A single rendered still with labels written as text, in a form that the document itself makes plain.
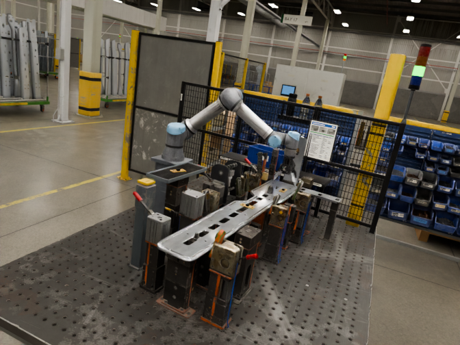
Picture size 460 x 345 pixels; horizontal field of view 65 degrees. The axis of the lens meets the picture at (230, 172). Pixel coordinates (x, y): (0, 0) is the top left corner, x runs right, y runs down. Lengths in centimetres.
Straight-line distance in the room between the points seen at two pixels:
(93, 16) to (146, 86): 495
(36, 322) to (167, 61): 367
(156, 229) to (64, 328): 50
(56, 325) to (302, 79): 806
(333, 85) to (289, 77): 104
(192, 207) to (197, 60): 296
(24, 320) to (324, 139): 222
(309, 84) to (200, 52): 483
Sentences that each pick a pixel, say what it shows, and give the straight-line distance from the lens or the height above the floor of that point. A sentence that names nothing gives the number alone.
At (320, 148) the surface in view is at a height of 124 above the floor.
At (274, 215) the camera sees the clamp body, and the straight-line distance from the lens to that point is 204.
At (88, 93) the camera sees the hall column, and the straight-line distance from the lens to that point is 967.
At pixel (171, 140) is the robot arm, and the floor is 123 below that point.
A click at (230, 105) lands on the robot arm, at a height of 152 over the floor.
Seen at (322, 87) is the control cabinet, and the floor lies 163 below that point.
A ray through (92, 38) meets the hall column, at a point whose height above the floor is 188.
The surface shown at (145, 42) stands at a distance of 496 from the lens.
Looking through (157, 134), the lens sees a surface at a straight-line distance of 487.
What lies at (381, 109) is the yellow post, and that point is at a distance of 284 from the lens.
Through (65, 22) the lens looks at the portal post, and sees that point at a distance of 877.
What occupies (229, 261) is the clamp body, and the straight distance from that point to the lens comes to 145.
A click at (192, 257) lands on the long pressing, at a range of 146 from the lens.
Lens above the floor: 173
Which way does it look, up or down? 16 degrees down
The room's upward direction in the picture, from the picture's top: 9 degrees clockwise
